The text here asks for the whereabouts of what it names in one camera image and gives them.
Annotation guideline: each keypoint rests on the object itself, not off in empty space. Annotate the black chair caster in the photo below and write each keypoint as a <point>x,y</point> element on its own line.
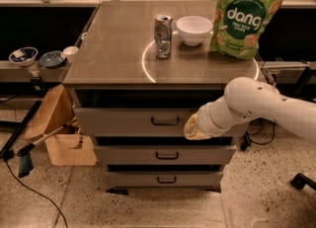
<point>300,181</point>

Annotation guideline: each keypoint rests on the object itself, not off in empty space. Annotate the dark blue bowl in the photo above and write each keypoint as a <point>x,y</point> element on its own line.
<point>52,59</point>

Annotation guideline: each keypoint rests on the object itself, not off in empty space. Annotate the grabber tool with green handle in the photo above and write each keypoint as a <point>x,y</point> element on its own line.
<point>26,164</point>

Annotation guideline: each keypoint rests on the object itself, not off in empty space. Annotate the grey middle drawer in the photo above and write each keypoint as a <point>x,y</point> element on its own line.
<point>164,155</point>

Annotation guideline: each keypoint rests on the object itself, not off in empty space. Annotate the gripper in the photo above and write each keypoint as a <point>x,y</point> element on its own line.
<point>205,121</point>

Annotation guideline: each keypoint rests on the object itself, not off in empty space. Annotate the black pole on floor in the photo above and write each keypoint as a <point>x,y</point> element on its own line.
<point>17,128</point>

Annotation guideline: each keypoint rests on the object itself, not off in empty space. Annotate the green dang chips bag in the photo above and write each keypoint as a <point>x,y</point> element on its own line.
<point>238,25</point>

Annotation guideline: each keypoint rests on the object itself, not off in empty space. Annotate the grey drawer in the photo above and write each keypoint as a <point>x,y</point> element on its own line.
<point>157,180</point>
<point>164,155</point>
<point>133,122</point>

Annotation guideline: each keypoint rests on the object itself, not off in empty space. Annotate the grey top drawer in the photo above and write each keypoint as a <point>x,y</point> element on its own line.
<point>133,122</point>

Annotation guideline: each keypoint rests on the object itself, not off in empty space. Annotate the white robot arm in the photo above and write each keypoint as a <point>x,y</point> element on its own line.
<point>246,99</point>

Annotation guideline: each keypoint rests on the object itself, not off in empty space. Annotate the grey drawer cabinet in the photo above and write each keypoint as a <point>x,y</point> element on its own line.
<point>116,67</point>

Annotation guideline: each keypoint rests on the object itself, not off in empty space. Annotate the small white cup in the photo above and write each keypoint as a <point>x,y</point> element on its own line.
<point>70,52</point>

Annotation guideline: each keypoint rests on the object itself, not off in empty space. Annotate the silver drink can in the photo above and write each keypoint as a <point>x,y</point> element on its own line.
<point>163,31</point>

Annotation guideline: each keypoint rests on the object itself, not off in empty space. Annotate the grey bottom drawer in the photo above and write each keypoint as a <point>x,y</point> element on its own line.
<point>157,180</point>

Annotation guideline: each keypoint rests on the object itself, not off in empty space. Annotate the white bowl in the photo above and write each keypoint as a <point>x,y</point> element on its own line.
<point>194,29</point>

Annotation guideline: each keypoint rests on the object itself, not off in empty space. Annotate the brown cardboard box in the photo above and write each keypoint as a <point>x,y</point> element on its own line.
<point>68,146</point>

